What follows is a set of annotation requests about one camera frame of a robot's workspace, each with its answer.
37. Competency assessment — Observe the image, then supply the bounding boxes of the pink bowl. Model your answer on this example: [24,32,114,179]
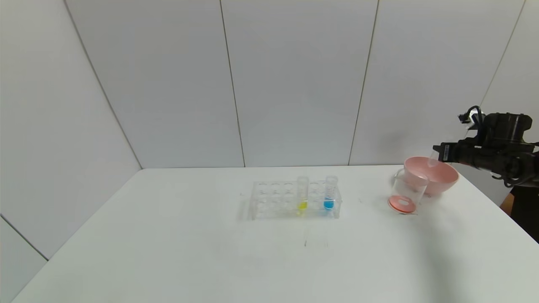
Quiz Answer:
[403,157,459,196]

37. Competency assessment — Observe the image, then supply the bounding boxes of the clear acrylic test tube rack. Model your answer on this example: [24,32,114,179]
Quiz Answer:
[248,180,342,221]

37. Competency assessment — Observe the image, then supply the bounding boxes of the dark background object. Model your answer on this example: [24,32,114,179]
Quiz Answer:
[509,185,539,245]

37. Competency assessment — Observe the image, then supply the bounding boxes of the black camera cable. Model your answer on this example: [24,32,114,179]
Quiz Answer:
[463,105,484,135]

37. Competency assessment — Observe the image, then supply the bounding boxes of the clear glass beaker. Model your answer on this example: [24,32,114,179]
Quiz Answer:
[387,169,430,216]

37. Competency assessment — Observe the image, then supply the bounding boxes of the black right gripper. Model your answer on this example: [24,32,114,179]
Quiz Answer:
[432,142,476,164]

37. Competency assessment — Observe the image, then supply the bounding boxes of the test tube with yellow pigment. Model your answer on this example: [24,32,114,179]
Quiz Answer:
[296,177,309,213]

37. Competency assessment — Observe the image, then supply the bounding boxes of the test tube with blue pigment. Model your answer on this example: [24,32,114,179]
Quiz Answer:
[324,175,339,212]

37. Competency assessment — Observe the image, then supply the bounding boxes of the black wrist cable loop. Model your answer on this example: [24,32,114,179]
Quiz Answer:
[501,166,539,188]

